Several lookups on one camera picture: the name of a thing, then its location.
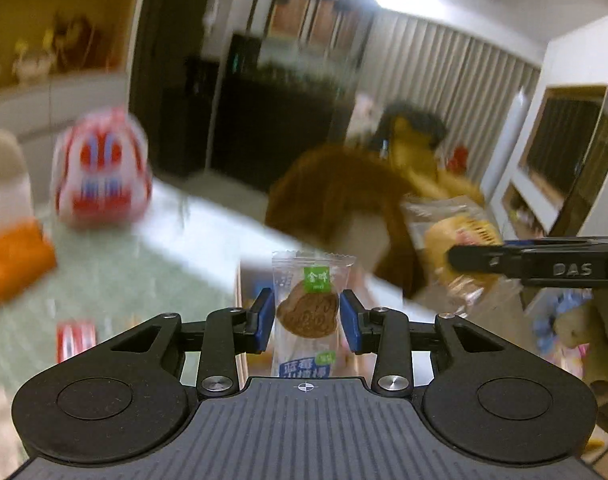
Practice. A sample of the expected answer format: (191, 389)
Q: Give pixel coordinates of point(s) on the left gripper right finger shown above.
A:
(393, 338)

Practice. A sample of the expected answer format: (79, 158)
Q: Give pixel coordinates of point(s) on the brown plush toy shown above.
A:
(328, 187)

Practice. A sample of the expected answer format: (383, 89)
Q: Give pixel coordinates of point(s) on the wooden display shelf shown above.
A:
(41, 39)

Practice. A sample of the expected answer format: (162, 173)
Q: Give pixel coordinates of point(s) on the red white cartoon bag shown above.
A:
(100, 173)

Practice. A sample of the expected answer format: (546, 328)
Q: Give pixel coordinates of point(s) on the orange packet in white box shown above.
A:
(26, 253)

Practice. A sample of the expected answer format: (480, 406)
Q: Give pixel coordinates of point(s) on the clear brown cookie packet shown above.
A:
(306, 334)

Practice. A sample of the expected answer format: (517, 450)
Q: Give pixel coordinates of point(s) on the black cabinet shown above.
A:
(250, 117)

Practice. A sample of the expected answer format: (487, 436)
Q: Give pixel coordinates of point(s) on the red stick snack packet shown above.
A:
(73, 338)

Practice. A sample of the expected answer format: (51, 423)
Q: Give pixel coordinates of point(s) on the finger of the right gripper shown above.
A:
(561, 262)

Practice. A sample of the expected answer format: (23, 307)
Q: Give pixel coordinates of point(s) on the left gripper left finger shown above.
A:
(162, 343)

